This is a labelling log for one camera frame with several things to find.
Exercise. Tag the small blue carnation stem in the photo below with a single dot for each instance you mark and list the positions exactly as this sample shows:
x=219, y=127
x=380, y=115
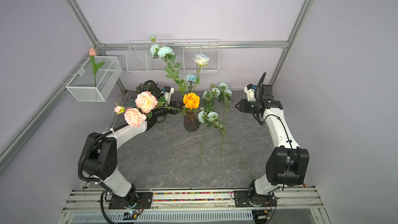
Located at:
x=191, y=81

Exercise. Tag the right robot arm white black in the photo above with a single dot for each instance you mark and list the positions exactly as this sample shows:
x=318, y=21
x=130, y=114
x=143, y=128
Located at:
x=288, y=162

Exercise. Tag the dark ribbed glass vase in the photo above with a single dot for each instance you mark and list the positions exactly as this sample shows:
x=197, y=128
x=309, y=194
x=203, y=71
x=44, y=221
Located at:
x=191, y=122

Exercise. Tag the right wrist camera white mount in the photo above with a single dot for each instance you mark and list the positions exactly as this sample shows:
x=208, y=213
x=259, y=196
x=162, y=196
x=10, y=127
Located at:
x=250, y=91

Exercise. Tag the pink tulip bud stem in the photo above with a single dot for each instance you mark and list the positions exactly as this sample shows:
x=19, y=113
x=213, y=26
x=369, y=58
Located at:
x=95, y=66

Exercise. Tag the white mesh side basket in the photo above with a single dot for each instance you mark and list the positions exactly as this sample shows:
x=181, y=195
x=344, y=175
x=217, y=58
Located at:
x=81, y=85

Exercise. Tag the aluminium front rail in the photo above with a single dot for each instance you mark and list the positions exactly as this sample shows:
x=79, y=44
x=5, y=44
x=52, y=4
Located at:
x=226, y=199

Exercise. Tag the pink rose branch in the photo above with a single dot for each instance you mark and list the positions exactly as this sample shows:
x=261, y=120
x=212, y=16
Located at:
x=146, y=105

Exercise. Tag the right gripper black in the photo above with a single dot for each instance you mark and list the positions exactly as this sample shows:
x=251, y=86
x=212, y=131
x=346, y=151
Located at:
x=243, y=106

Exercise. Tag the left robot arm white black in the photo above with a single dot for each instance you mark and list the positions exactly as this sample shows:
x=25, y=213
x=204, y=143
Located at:
x=98, y=161

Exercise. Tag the teal rose branch remaining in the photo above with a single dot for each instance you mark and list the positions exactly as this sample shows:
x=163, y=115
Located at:
x=167, y=55

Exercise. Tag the white vent grille strip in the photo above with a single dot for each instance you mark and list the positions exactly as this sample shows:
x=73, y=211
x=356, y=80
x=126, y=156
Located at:
x=181, y=217

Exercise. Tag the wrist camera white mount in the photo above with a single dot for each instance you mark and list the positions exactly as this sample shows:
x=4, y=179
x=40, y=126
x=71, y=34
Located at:
x=168, y=92
x=250, y=91

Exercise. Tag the orange rose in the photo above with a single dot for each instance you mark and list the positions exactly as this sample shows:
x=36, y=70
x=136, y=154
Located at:
x=191, y=101

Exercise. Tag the white rose stem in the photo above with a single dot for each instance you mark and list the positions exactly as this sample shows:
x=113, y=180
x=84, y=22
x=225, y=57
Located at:
x=201, y=60

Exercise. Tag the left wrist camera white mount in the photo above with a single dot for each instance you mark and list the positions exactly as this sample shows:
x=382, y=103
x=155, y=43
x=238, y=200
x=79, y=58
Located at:
x=168, y=92

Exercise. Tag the white wire wall basket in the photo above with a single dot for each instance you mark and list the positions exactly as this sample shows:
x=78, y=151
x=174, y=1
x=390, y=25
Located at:
x=140, y=55

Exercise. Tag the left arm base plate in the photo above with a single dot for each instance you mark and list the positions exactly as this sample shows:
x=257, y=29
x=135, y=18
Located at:
x=135, y=200

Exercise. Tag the blue green hand fan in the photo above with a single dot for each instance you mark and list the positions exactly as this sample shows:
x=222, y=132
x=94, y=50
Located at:
x=130, y=103

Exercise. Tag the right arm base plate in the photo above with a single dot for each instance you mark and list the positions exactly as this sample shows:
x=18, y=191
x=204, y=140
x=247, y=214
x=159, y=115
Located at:
x=246, y=198

